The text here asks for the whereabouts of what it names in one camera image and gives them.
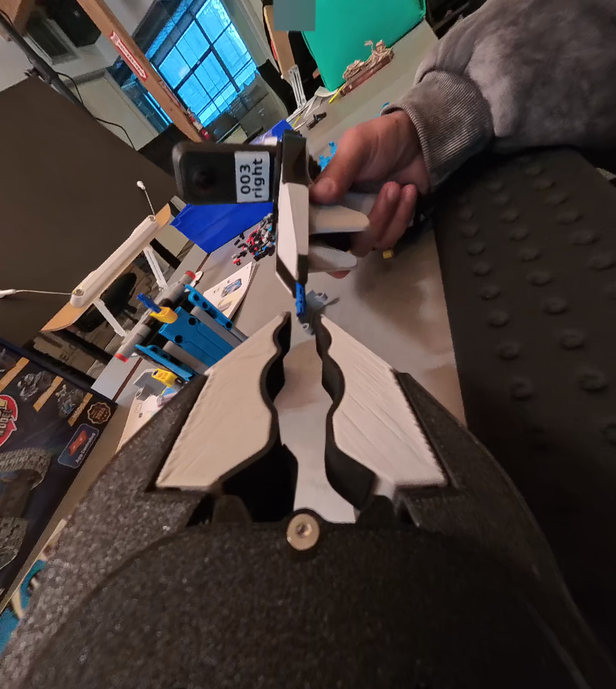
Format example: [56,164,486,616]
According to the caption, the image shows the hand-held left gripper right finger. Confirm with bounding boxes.
[315,314,450,511]

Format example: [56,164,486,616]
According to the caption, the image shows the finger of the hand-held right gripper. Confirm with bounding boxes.
[274,183,310,298]

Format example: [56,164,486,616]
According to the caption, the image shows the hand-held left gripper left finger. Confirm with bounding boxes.
[154,311,299,523]

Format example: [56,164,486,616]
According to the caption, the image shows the small grey brick connector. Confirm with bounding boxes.
[300,291,341,334]

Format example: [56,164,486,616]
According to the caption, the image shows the person's right forearm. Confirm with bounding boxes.
[383,0,616,189]

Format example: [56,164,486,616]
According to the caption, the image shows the grey desk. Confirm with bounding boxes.
[17,24,467,539]

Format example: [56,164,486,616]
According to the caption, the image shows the person's right hand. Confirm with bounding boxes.
[308,110,432,280]

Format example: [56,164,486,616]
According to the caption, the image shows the pile of small brick parts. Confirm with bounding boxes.
[231,212,277,266]

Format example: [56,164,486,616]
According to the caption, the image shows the blue plastic bin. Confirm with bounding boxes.
[170,202,276,254]

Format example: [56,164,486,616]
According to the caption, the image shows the open instruction booklet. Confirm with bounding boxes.
[116,367,201,450]

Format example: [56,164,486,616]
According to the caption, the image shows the small white leaflet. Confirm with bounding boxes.
[203,262,259,318]

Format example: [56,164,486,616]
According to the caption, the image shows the blue black brick model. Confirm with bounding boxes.
[116,268,249,383]

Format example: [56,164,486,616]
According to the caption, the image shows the large gridded window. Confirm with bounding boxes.
[146,0,265,127]

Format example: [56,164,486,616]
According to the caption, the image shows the wooden beam red label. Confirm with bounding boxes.
[76,0,206,141]

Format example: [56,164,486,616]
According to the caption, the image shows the wooden ship model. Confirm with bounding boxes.
[340,40,395,98]

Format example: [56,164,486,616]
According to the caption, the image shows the dark brown partition board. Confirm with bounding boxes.
[0,81,179,345]

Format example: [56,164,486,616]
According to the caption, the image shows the black perforated wrist rest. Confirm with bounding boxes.
[434,148,616,689]

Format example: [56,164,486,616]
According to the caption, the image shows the wooden table white legs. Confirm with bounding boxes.
[41,202,174,337]

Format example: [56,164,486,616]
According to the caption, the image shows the green backdrop cloth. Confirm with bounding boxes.
[300,0,427,92]

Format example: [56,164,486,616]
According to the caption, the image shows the dark blue toy box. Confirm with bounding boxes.
[0,318,120,689]

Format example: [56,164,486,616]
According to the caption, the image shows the black metal pole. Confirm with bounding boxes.
[0,0,85,106]

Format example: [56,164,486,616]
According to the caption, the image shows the small wooden frame stand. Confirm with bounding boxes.
[283,65,309,111]

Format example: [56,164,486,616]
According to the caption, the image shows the white tube arm with cables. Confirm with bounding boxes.
[0,180,160,310]

